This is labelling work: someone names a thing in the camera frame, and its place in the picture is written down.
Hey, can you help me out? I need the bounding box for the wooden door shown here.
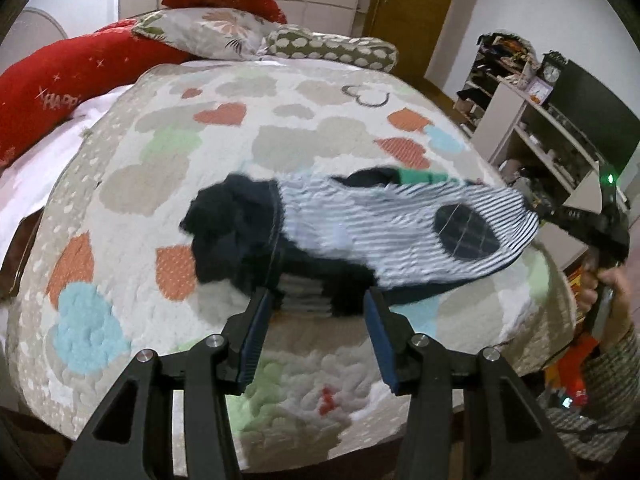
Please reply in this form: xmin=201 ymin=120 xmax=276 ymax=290
xmin=361 ymin=0 xmax=465 ymax=80

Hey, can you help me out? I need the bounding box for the heart patterned quilted blanket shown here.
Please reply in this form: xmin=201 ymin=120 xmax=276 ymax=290
xmin=6 ymin=56 xmax=576 ymax=472

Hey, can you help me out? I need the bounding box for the brown wooden bed frame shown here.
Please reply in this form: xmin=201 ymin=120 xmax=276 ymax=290
xmin=0 ymin=207 xmax=45 ymax=303

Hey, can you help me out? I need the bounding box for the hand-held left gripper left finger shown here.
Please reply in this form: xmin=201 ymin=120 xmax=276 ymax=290
xmin=57 ymin=287 xmax=275 ymax=480

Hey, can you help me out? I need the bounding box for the striped navy white shirt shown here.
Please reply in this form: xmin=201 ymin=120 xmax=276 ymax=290
xmin=181 ymin=166 xmax=542 ymax=317

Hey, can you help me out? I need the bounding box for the long red embroidered pillow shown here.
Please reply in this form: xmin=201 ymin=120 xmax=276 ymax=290
xmin=0 ymin=19 xmax=193 ymax=171

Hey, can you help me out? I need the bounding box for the white shelf unit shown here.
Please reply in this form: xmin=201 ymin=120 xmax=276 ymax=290
xmin=471 ymin=80 xmax=603 ymax=221

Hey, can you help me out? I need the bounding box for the black television screen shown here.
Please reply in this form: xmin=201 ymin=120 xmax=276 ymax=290
xmin=546 ymin=56 xmax=640 ymax=208

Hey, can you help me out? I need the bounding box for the dark cluttered shelf rack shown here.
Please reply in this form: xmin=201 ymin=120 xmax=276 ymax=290
xmin=454 ymin=31 xmax=542 ymax=133

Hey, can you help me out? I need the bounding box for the red plastic object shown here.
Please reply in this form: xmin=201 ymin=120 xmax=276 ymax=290
xmin=544 ymin=335 xmax=602 ymax=411

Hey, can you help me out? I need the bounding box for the dark table clock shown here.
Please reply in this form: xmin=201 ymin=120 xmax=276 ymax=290
xmin=539 ymin=51 xmax=566 ymax=92

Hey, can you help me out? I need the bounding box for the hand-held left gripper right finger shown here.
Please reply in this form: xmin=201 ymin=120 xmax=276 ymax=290
xmin=363 ymin=287 xmax=577 ymax=480

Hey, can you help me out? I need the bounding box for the person's right forearm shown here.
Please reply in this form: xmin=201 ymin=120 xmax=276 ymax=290
xmin=542 ymin=327 xmax=640 ymax=462

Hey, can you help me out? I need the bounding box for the green spotted pillow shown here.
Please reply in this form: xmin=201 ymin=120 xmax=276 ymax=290
xmin=262 ymin=29 xmax=400 ymax=73

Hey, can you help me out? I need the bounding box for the pink framed desk calendar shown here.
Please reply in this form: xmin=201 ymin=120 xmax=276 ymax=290
xmin=529 ymin=79 xmax=554 ymax=106

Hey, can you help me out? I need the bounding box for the white bed sheet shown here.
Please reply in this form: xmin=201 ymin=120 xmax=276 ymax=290
xmin=0 ymin=82 xmax=136 ymax=281

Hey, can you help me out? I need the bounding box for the person's right hand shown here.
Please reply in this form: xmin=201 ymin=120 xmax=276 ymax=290
xmin=575 ymin=262 xmax=640 ymax=357

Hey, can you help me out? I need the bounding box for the floral print pillow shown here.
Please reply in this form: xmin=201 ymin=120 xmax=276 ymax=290
xmin=131 ymin=7 xmax=281 ymax=61

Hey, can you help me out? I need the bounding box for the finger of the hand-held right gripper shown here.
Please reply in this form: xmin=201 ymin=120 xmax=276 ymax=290
xmin=522 ymin=194 xmax=596 ymax=242

